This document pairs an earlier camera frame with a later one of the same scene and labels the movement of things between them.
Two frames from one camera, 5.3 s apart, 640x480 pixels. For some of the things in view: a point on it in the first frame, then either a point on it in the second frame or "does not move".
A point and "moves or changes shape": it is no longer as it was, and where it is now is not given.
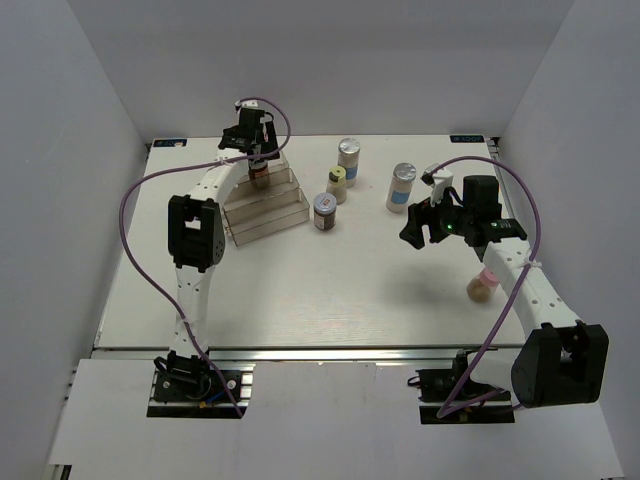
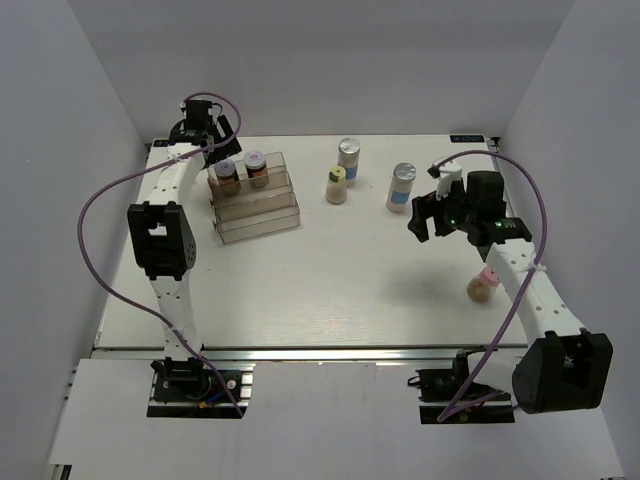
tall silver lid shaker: (348, 158) does not move
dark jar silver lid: (325, 208) moves or changes shape
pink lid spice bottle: (484, 286) does not move
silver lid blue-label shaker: (401, 187) does not move
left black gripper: (269, 145) → (224, 150)
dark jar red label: (259, 173) does not move
